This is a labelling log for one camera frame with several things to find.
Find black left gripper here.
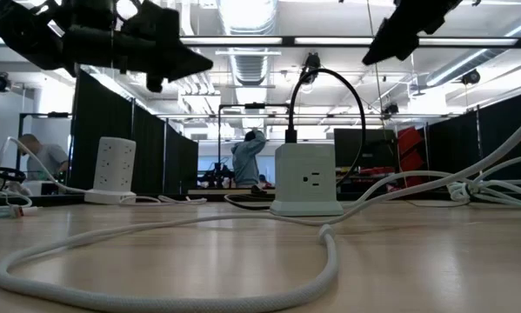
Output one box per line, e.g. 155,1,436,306
62,0,214,83

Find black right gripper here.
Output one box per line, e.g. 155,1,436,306
361,0,464,67

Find long black USB cable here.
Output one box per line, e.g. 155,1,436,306
223,67,368,211

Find white tower power strip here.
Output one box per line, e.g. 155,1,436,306
83,136,138,206

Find thin white USB cable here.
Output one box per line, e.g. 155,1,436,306
117,195,209,207

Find white cube power strip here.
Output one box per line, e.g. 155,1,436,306
269,143,344,217

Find thick white braided USB cable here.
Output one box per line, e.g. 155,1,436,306
0,107,521,313

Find small black hanging device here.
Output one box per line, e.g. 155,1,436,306
381,102,400,121

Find long linear ceiling light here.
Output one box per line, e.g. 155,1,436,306
0,36,521,48

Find black computer monitor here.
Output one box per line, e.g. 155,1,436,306
333,128,399,170

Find person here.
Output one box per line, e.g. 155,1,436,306
230,129,268,189
17,133,70,182

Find black curtain partition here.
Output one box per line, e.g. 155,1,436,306
424,90,521,193
70,69,200,197

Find red storage bins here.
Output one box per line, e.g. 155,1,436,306
397,126,430,194

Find wooden station table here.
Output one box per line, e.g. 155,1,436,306
187,187,275,196

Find silver ventilation duct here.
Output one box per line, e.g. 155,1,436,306
218,0,283,87

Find black robot station frame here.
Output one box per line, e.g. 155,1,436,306
217,102,295,189

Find black hanging ceiling camera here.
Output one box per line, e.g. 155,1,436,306
297,51,323,87

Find black shelf frame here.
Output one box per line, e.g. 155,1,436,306
16,110,74,182

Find white cube strip power cord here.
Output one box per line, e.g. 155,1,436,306
336,154,521,212

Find white tower strip power cord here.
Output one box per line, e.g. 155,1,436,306
0,135,90,195

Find black aluminium table frame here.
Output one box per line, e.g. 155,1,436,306
0,190,516,208

